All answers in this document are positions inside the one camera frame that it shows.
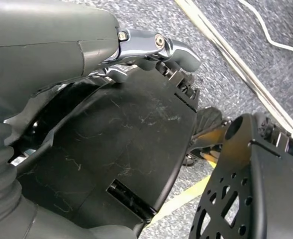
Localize black robot body panel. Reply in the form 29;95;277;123
9;67;199;232

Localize steel workbench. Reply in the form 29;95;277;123
175;0;293;156

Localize black perforated robot plate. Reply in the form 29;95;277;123
186;107;293;239

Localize white floor cable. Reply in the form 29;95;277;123
237;0;293;70

